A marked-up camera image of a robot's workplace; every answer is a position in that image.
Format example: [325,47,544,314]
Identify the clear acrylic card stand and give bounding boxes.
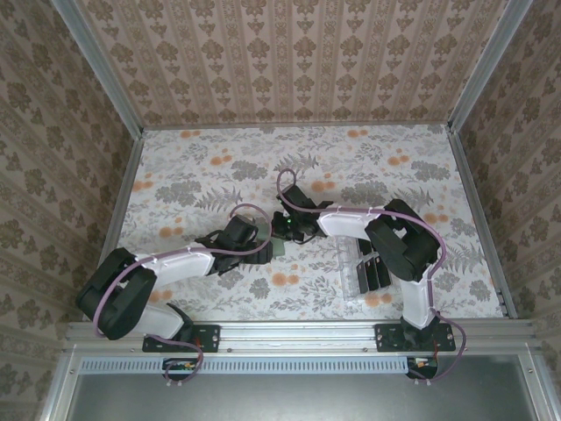
[337,234,394,306]

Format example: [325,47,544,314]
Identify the floral table cover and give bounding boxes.
[109,124,505,324]

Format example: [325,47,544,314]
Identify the small controller board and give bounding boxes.
[407,355,439,378]
[164,358,198,374]

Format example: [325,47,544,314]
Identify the grey metal sheet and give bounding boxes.
[65,354,540,421]

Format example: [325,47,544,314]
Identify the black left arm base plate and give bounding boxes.
[142,323,220,353]

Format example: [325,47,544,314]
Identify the aluminium mounting rail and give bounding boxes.
[65,319,538,352]

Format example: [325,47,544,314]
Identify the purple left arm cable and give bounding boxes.
[93,203,273,389]

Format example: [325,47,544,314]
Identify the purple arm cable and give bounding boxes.
[93,203,273,389]
[275,169,466,387]

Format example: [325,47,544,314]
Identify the grey slotted cable duct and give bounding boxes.
[81,355,435,374]

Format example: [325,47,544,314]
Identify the aluminium table side rail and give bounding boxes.
[94,131,144,321]
[446,126,518,319]

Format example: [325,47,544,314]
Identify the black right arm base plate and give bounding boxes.
[374,323,457,353]

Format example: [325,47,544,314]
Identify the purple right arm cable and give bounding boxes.
[275,169,466,387]

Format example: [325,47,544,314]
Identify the aluminium frame post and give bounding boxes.
[449,0,527,132]
[52,0,146,137]

